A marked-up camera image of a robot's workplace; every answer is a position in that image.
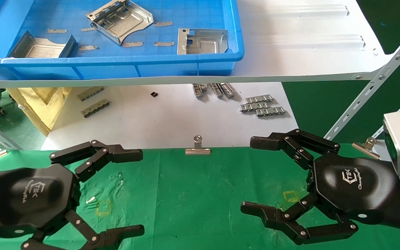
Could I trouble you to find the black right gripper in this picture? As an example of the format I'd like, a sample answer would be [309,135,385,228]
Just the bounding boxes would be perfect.
[241,129,400,245]

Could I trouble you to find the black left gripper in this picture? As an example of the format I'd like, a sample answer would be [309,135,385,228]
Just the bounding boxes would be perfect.
[0,140,145,250]

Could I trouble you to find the sheet metal bracket curved cutout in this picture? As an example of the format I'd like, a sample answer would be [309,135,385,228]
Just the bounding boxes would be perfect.
[86,0,154,46]

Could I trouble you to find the silver metal connector strip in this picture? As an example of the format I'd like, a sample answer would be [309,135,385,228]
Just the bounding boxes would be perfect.
[192,83,208,99]
[220,83,236,99]
[255,107,286,117]
[240,102,269,113]
[245,95,274,103]
[210,83,224,98]

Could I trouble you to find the green table cloth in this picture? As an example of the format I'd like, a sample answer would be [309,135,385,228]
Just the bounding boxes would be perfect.
[0,143,400,250]

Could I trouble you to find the olive grey terminal strip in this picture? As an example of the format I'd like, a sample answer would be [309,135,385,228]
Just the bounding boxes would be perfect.
[81,99,110,118]
[77,86,105,102]

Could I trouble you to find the yellow cloth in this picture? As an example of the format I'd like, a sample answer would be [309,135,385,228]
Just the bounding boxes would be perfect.
[6,87,73,136]

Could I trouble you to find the white shelf board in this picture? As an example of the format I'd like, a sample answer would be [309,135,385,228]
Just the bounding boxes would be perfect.
[0,0,395,88]

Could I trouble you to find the blue plastic bin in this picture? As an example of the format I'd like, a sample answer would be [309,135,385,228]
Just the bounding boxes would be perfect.
[0,0,245,80]

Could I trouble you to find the flat sheet metal bracket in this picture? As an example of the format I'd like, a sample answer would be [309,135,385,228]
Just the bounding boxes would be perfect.
[177,28,228,55]

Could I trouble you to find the sheet metal bracket two walls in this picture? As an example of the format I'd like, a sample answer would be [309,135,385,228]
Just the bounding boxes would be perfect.
[9,31,77,58]

